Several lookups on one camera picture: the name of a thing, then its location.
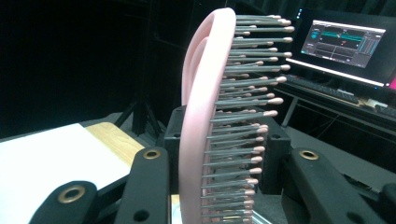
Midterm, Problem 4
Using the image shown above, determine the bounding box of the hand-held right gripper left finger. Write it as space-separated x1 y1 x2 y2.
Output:
113 105 188 224

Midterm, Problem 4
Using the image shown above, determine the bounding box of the computer monitor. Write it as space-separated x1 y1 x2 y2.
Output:
292 7 396 90

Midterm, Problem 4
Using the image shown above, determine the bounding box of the metal-legged desk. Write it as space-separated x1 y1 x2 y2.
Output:
273 76 396 175

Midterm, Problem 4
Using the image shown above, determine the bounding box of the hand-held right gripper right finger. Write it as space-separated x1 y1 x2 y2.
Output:
260 116 388 224

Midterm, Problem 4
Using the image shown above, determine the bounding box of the pink hairbrush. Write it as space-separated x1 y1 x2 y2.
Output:
177 7 296 224

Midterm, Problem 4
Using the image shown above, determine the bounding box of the black tripod stand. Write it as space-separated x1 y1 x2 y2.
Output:
117 0 166 136

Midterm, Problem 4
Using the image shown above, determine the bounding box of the black keyboard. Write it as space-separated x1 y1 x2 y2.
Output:
284 74 362 105

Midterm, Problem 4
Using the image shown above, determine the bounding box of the pale table mat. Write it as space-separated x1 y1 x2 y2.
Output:
0 122 132 224

